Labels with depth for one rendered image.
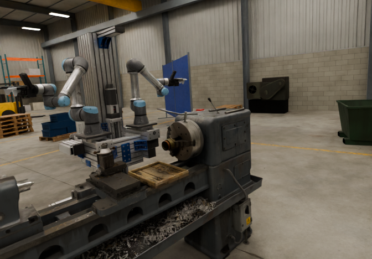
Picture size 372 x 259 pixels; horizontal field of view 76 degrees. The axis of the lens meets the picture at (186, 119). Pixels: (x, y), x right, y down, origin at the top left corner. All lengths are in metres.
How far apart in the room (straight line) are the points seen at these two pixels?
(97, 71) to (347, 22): 10.38
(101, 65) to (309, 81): 10.08
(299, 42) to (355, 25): 1.96
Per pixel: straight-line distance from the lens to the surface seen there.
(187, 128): 1.82
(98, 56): 2.38
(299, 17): 11.95
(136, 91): 2.50
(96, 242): 1.57
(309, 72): 11.58
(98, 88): 2.34
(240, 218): 2.35
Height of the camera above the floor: 1.54
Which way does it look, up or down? 9 degrees down
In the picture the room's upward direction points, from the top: 4 degrees counter-clockwise
